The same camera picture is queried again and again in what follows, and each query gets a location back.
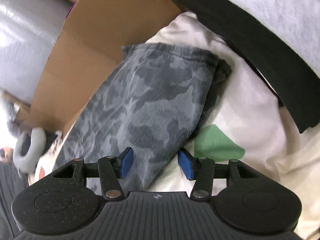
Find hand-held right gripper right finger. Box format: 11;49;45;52
178;148;263;201

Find purple white detergent bag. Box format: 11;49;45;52
65;2;75;18

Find brown cardboard box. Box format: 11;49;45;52
15;0;185;135

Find black folded garment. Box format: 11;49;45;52
156;0;320;134

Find black cloth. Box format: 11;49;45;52
21;132;58;155

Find grey padded board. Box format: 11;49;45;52
0;0;73;105

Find cream bear printed blanket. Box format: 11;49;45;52
27;11;320;235

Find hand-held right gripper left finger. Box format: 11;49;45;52
54;147;134;201

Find colourful patterned cloth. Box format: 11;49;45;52
45;130;63;153

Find small doll with sunglasses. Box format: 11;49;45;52
0;147;14;159

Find grey neck pillow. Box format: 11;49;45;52
12;127;47;174

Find grey camouflage pants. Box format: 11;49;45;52
54;42;232;195

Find white folded garment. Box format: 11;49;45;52
175;0;320;78

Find dark grey bedding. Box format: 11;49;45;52
0;161;29;240

